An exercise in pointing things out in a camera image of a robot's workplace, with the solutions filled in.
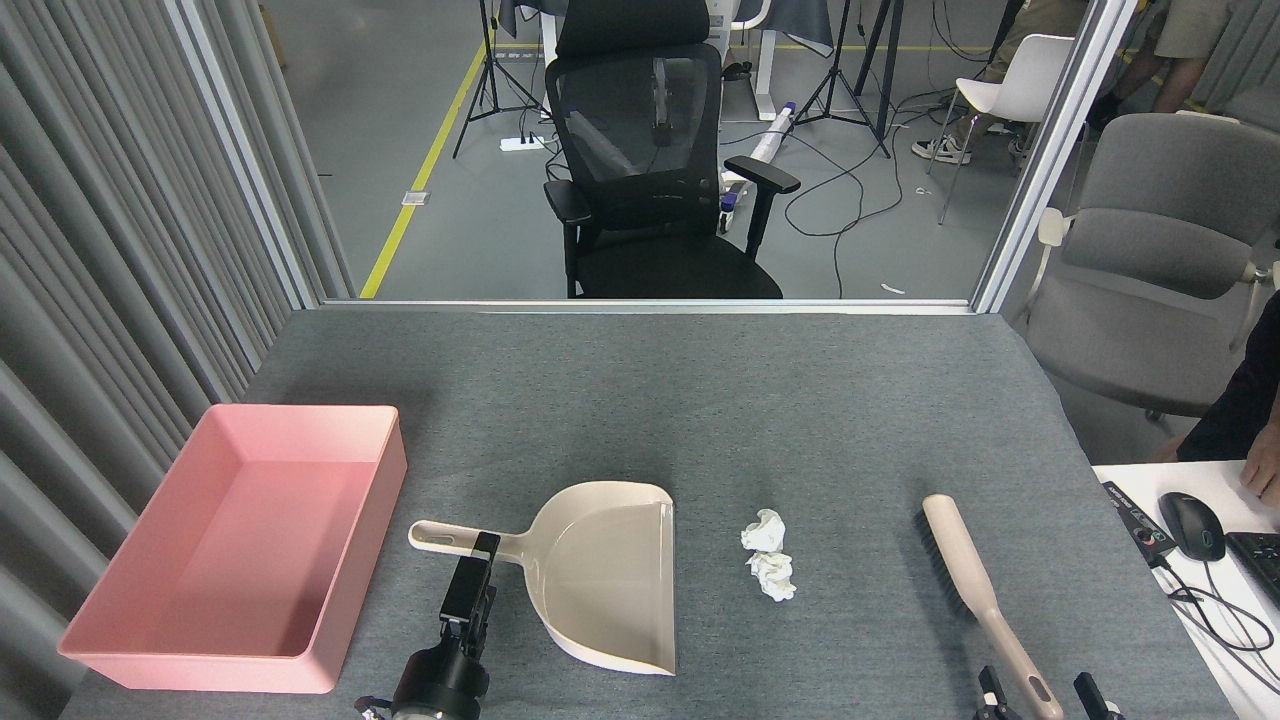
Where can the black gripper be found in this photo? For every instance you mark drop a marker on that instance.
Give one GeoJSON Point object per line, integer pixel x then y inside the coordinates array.
{"type": "Point", "coordinates": [440, 685]}

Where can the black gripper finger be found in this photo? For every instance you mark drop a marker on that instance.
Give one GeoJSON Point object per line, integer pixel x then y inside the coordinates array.
{"type": "Point", "coordinates": [1095, 700]}
{"type": "Point", "coordinates": [990, 700]}

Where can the beige plastic dustpan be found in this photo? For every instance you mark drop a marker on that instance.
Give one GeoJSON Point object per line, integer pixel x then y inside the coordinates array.
{"type": "Point", "coordinates": [610, 570]}

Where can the beige brush with black bristles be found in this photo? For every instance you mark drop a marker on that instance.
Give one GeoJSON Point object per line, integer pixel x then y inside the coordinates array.
{"type": "Point", "coordinates": [955, 545]}

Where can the white paper ball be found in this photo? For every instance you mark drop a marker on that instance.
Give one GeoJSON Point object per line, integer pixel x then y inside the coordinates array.
{"type": "Point", "coordinates": [764, 530]}
{"type": "Point", "coordinates": [773, 577]}

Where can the pink plastic bin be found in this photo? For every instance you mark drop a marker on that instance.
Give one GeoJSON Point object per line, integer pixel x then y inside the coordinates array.
{"type": "Point", "coordinates": [250, 520]}

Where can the person's left hand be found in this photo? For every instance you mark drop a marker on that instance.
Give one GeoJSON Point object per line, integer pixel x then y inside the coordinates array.
{"type": "Point", "coordinates": [1265, 470]}

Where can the white desk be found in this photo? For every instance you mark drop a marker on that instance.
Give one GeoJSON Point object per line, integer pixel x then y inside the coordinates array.
{"type": "Point", "coordinates": [1260, 695]}

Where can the black audio interface box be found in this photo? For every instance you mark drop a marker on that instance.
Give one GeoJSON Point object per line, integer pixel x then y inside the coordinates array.
{"type": "Point", "coordinates": [1135, 522]}

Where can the black computer mouse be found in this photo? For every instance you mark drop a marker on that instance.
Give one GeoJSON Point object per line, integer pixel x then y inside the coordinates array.
{"type": "Point", "coordinates": [1192, 525]}

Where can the black keyboard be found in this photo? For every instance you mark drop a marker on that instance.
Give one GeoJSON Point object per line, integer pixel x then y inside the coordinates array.
{"type": "Point", "coordinates": [1260, 565]}

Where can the grey upholstered chair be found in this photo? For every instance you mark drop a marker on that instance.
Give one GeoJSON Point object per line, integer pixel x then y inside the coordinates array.
{"type": "Point", "coordinates": [1255, 110]}
{"type": "Point", "coordinates": [1140, 250]}

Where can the white power strip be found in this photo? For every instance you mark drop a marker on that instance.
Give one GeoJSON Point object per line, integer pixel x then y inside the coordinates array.
{"type": "Point", "coordinates": [522, 143]}

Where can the black mesh office chair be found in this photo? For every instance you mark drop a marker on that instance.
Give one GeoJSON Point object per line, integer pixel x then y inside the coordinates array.
{"type": "Point", "coordinates": [640, 130]}

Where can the grey curtain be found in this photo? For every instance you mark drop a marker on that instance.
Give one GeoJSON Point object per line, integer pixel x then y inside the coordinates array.
{"type": "Point", "coordinates": [80, 250]}
{"type": "Point", "coordinates": [1255, 40]}

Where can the black tripod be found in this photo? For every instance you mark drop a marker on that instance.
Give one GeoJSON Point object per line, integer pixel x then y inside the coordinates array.
{"type": "Point", "coordinates": [490, 60]}
{"type": "Point", "coordinates": [888, 70]}

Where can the white and purple tube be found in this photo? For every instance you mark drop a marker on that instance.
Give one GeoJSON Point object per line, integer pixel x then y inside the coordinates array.
{"type": "Point", "coordinates": [775, 130]}

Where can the white plastic chair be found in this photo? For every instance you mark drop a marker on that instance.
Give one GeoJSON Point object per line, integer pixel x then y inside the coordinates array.
{"type": "Point", "coordinates": [1030, 70]}

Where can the standing person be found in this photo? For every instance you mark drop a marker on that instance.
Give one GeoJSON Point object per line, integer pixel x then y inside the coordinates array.
{"type": "Point", "coordinates": [1195, 25]}

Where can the seated person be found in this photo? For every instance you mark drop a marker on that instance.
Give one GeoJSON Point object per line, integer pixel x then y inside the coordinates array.
{"type": "Point", "coordinates": [1050, 15]}

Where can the silver frame rail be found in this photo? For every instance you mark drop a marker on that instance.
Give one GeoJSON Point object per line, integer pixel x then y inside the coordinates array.
{"type": "Point", "coordinates": [650, 306]}

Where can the silver frame post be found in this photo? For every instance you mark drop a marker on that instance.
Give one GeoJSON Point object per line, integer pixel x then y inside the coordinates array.
{"type": "Point", "coordinates": [1055, 150]}
{"type": "Point", "coordinates": [250, 150]}

